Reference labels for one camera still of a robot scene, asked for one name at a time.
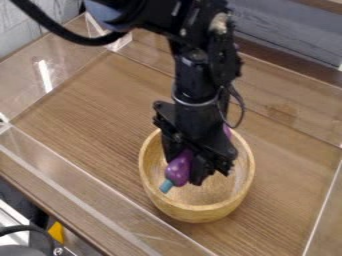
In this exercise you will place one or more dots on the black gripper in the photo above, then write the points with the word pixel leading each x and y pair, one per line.
pixel 191 123

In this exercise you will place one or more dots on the purple toy eggplant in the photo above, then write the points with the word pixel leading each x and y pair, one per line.
pixel 177 172

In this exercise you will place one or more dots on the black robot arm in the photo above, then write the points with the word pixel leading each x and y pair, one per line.
pixel 198 27

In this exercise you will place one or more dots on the brown wooden bowl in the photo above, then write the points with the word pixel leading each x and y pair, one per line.
pixel 197 204

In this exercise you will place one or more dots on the clear acrylic tray wall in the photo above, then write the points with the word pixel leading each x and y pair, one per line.
pixel 80 182

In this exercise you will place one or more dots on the clear acrylic corner bracket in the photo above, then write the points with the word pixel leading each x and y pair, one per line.
pixel 96 30

